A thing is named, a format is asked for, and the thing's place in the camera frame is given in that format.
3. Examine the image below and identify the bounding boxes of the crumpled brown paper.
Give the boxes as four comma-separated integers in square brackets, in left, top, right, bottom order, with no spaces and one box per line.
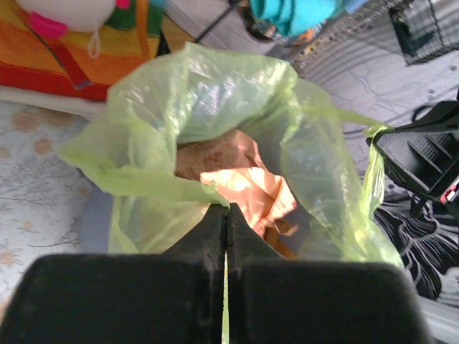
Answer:
[175,130,298,259]

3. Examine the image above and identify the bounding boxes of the green plastic trash bag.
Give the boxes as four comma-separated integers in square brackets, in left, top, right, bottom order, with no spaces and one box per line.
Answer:
[57,41,405,344]

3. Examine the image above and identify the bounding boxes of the black wire basket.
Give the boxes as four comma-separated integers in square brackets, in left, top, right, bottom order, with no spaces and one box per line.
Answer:
[388,0,458,66]

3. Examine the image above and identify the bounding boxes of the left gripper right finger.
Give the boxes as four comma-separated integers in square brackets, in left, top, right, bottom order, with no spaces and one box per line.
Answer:
[227,204,435,343]

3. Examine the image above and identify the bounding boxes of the blue-grey trash bin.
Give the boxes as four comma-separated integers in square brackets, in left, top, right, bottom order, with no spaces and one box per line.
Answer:
[77,185,113,254]

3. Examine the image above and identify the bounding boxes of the rainbow striped bag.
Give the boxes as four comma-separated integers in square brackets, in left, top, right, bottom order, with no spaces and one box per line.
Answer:
[1,1,166,101]

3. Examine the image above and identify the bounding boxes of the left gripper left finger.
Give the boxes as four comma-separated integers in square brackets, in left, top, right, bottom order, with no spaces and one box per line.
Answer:
[1,205,227,343]

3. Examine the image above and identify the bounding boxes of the teal folded cloth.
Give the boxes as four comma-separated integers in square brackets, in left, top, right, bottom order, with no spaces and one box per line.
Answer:
[250,0,347,37]

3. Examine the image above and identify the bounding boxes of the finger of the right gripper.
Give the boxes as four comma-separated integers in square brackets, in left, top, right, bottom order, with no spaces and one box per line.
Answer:
[366,100,458,201]

